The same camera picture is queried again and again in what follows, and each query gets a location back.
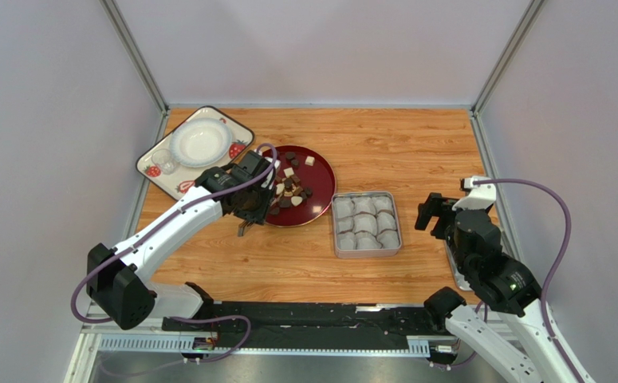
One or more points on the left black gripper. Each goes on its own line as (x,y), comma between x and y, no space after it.
(258,216)

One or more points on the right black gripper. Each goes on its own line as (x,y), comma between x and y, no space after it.
(441,217)

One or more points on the metal tongs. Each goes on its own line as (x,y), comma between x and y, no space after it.
(252,206)

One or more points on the white heart chocolate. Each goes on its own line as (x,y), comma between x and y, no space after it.
(296,200)

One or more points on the pink square tin box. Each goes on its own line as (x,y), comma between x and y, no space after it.
(365,225)

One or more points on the dark red round plate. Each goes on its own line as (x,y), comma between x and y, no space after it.
(316,184)

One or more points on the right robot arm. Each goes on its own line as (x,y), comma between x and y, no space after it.
(505,285)

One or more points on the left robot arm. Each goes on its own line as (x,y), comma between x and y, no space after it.
(119,277)

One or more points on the strawberry pattern rectangular tray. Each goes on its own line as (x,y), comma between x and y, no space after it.
(176,184)

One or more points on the white round bowl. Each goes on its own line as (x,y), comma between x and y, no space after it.
(200,142)

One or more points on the silver tin lid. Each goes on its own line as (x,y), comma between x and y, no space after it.
(459,279)

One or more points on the small clear glass cup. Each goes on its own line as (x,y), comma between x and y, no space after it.
(165,162)

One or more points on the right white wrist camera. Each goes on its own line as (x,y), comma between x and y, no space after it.
(480,194)

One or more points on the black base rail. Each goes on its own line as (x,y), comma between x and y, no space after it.
(322,326)

